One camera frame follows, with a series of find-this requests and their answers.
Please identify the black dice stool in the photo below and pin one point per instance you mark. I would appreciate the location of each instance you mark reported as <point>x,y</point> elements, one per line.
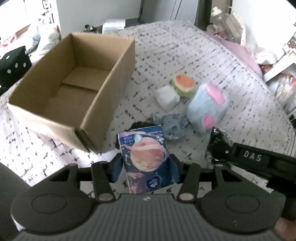
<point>14,65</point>

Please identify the black plastic item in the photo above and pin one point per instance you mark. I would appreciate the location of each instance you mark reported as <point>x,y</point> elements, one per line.
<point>219,146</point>

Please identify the person's right hand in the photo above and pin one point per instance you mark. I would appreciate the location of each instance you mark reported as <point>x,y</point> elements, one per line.
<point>286,229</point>

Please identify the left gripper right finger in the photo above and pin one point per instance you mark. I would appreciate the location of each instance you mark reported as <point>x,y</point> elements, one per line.
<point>174,164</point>

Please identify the white small appliance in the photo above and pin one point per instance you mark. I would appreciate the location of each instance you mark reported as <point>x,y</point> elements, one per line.
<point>112,25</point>

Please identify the light blue plush mouse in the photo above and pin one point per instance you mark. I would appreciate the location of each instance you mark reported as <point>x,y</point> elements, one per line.
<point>207,108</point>

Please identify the planet print tissue pack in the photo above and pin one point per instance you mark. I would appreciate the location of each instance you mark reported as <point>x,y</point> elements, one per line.
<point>145,159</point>

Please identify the patterned bed cover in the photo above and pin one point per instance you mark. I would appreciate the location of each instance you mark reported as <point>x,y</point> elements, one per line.
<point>162,49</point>

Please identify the white plastic bag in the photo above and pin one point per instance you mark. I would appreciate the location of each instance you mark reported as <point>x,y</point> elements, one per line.
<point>43,36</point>

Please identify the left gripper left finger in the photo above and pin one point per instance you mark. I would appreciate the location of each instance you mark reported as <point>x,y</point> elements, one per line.
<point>115,167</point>

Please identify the blue fuzzy sock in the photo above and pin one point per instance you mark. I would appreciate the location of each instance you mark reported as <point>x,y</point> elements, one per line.
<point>174,126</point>

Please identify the clear plastic bottle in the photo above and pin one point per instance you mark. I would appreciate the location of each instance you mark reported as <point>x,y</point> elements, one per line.
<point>226,26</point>

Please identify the plush hamburger toy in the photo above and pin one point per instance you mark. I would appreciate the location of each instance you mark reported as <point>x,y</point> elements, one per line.
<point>183,85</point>

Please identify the brown cardboard box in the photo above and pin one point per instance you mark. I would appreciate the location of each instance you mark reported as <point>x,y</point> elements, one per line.
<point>72,92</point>

